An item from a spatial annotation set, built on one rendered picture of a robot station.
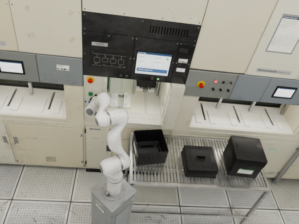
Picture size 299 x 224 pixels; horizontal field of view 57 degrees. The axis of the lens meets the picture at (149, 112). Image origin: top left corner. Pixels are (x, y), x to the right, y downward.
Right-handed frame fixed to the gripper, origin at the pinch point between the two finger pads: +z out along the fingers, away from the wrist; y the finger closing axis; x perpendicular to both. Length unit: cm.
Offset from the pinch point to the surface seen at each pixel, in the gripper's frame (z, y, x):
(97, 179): 18, -38, -113
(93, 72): -5.8, 0.9, 23.6
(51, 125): 1, -59, -27
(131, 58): -3.5, 35.2, 31.0
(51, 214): -33, -73, -113
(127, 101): 40.1, 11.0, -26.9
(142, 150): -6, 29, -59
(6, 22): -27, -45, 75
